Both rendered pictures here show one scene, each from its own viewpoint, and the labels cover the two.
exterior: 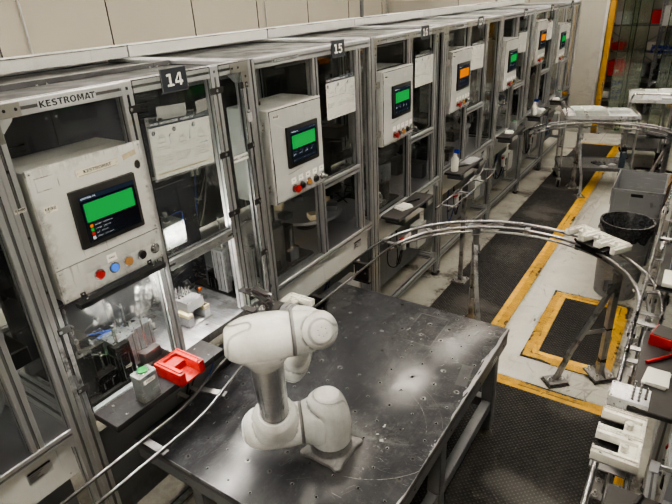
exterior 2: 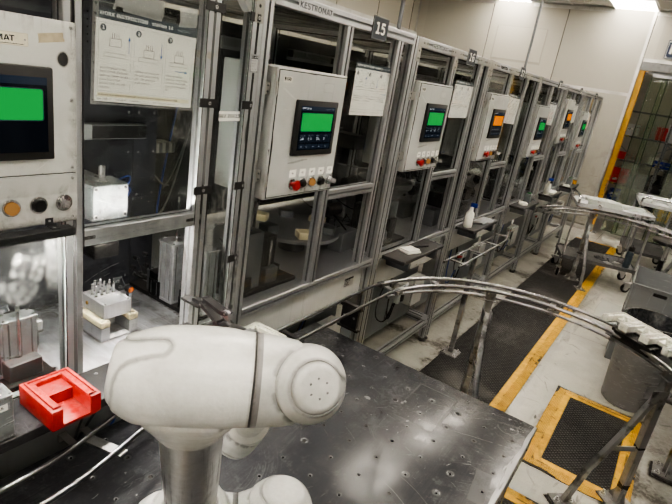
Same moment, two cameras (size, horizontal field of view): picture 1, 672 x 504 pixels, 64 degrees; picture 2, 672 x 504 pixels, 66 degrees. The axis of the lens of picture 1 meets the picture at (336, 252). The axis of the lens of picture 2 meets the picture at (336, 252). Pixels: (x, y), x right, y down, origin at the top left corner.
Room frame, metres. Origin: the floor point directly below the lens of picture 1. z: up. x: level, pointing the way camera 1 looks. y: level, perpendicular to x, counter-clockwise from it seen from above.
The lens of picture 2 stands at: (0.64, 0.09, 1.83)
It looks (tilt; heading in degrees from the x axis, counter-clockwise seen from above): 19 degrees down; 357
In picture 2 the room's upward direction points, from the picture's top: 10 degrees clockwise
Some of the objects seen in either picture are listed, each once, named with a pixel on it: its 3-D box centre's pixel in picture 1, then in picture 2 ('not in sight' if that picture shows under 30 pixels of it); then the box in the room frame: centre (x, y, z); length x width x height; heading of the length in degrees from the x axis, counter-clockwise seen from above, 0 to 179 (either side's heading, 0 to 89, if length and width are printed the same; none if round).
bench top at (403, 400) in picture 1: (343, 380); (306, 462); (1.95, 0.00, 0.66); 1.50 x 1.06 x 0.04; 145
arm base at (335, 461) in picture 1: (334, 439); not in sight; (1.55, 0.05, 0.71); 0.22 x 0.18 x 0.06; 145
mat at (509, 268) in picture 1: (553, 204); (552, 291); (5.64, -2.50, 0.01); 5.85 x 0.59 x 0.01; 145
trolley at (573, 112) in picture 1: (595, 144); (602, 239); (6.29, -3.21, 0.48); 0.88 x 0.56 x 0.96; 73
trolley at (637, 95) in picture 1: (646, 125); (650, 231); (7.10, -4.27, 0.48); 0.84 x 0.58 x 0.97; 153
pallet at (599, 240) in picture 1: (596, 242); (640, 337); (2.88, -1.57, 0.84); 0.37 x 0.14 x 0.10; 23
